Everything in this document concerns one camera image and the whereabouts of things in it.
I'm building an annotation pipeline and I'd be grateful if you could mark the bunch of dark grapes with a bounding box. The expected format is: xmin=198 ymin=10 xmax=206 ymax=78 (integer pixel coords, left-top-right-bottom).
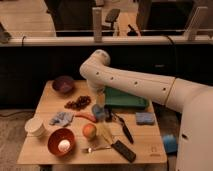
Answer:
xmin=64 ymin=96 xmax=91 ymax=111

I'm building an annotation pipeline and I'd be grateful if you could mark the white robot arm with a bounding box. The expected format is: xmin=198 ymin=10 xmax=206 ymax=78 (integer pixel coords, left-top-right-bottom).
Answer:
xmin=79 ymin=49 xmax=213 ymax=171

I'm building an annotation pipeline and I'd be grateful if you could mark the small blue cup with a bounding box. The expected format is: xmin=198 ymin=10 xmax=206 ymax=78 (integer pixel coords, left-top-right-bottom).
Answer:
xmin=92 ymin=104 xmax=105 ymax=121

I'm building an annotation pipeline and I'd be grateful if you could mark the white paper cup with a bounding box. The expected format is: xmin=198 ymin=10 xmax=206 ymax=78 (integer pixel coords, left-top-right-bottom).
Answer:
xmin=25 ymin=117 xmax=45 ymax=137

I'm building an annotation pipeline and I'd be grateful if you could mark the green plastic tray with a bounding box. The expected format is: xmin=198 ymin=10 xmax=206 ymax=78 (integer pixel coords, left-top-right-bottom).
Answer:
xmin=103 ymin=87 xmax=149 ymax=109

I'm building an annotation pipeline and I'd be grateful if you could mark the orange carrot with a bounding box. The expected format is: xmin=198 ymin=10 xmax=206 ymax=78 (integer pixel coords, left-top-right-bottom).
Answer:
xmin=75 ymin=113 xmax=97 ymax=123

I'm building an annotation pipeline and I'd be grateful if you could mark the orange fruit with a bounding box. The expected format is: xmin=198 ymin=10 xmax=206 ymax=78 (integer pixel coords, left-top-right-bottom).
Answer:
xmin=82 ymin=123 xmax=97 ymax=139

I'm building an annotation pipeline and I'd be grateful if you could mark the purple bowl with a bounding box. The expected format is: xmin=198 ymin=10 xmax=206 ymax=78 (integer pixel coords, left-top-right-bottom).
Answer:
xmin=52 ymin=75 xmax=74 ymax=94

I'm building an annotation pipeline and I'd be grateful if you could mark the blue sponge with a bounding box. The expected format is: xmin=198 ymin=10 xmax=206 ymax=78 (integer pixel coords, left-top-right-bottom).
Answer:
xmin=136 ymin=112 xmax=155 ymax=125

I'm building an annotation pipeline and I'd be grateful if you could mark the black remote control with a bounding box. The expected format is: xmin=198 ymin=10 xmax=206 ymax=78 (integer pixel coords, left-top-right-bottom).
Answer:
xmin=112 ymin=140 xmax=136 ymax=162

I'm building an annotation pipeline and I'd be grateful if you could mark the red bowl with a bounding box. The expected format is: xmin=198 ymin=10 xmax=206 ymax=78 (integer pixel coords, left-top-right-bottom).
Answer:
xmin=48 ymin=128 xmax=75 ymax=157

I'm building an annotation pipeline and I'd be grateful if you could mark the white egg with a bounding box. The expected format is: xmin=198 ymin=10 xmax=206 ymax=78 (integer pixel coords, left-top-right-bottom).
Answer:
xmin=58 ymin=140 xmax=70 ymax=152

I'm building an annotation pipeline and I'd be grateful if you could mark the black office chair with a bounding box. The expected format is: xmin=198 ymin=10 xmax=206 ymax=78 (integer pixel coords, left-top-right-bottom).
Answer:
xmin=102 ymin=9 xmax=120 ymax=31

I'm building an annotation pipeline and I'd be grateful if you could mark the black handled knife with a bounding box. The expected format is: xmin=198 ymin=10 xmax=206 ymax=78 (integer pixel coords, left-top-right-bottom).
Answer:
xmin=113 ymin=114 xmax=134 ymax=144

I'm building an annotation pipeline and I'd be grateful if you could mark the white horizontal rail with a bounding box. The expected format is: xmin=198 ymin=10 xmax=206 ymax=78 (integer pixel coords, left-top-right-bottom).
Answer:
xmin=0 ymin=35 xmax=213 ymax=47

